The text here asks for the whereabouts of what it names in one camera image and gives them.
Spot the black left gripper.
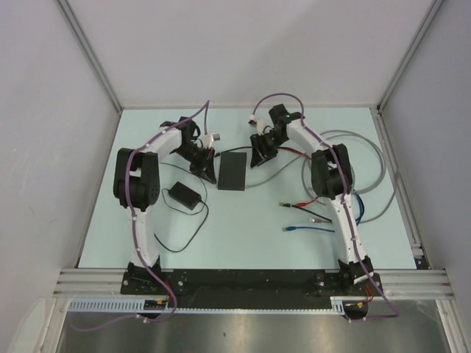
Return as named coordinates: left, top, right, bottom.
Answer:
left=173, top=143, right=216, bottom=184

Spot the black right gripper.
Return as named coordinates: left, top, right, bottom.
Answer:
left=250, top=130, right=288, bottom=168

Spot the black network switch box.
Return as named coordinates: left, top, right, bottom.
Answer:
left=217, top=151, right=247, bottom=191

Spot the thin black power cable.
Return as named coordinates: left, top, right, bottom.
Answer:
left=153, top=164, right=210, bottom=254

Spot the black ethernet cable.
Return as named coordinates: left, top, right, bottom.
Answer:
left=215, top=146, right=334, bottom=221

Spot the red ethernet cable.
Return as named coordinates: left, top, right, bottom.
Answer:
left=277, top=146, right=327, bottom=207

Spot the blue ethernet cable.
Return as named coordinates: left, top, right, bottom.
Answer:
left=281, top=193, right=366, bottom=235

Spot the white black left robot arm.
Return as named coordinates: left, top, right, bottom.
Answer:
left=113, top=116, right=216, bottom=294

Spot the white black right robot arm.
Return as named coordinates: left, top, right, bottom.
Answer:
left=249, top=104, right=378, bottom=295

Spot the black power adapter brick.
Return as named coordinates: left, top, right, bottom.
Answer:
left=168, top=182, right=202, bottom=210

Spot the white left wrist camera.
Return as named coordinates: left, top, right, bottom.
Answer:
left=200, top=133, right=221, bottom=149

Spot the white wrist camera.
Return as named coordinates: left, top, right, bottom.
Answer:
left=249, top=115, right=267, bottom=135
left=200, top=133, right=221, bottom=149

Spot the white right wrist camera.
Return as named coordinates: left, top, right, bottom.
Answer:
left=249, top=115, right=267, bottom=135

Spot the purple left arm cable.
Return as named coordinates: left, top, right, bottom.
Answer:
left=69, top=99, right=210, bottom=334

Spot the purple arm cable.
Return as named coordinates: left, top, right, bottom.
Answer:
left=252, top=91, right=400, bottom=321
left=69, top=99, right=210, bottom=334

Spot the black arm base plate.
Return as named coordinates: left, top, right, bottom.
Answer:
left=121, top=268, right=386, bottom=319

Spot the grey slotted cable duct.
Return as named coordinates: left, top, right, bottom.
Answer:
left=68, top=298, right=344, bottom=315

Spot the aluminium front frame rail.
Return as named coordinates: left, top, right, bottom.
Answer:
left=54, top=268, right=454, bottom=300

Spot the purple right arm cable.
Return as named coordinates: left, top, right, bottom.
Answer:
left=252, top=91, right=400, bottom=321

